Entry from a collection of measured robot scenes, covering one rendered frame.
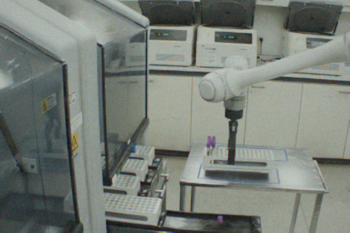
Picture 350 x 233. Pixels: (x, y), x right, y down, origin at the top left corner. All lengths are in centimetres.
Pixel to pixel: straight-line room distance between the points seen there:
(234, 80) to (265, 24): 275
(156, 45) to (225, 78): 220
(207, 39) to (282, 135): 116
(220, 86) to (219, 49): 213
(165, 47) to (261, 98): 99
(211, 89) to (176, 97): 225
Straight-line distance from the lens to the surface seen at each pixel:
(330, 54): 132
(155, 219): 125
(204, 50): 341
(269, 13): 402
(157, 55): 347
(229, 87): 130
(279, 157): 182
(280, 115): 356
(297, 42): 349
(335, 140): 377
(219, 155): 156
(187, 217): 134
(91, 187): 109
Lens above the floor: 154
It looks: 16 degrees down
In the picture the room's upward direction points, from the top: 1 degrees clockwise
